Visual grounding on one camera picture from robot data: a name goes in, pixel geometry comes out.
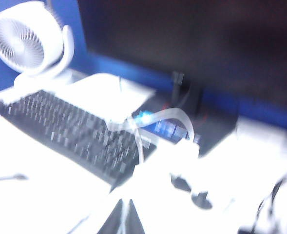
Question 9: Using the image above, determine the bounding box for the black cable beside mouse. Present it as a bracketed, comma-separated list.
[251, 176, 287, 232]

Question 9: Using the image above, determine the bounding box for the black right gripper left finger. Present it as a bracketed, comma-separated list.
[96, 198, 124, 234]

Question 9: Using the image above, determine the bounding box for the white flat pad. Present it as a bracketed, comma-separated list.
[69, 72, 156, 124]

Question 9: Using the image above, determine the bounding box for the white power strip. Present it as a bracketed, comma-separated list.
[135, 156, 236, 220]

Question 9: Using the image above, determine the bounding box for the white desk riser board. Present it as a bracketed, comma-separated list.
[0, 91, 287, 220]

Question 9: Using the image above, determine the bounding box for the thick white charging cable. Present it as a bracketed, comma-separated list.
[106, 108, 195, 147]

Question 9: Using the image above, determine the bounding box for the white desk fan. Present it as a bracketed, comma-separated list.
[0, 0, 82, 91]

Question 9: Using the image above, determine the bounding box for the black ASUS monitor screen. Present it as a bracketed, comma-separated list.
[77, 0, 287, 120]

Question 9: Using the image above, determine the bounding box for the black Logitech keyboard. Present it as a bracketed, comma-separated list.
[1, 89, 158, 190]

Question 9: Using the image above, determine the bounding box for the black power plug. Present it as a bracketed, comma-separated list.
[171, 175, 213, 211]

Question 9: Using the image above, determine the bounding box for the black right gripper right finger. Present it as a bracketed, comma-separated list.
[126, 198, 147, 234]

